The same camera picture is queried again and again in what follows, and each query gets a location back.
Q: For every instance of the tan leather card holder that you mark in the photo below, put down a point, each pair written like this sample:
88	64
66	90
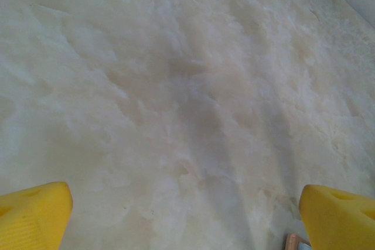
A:
293	242

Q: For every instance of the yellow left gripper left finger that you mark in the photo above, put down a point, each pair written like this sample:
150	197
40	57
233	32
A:
29	217

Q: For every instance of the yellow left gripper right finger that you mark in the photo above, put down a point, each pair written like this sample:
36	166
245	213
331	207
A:
340	220

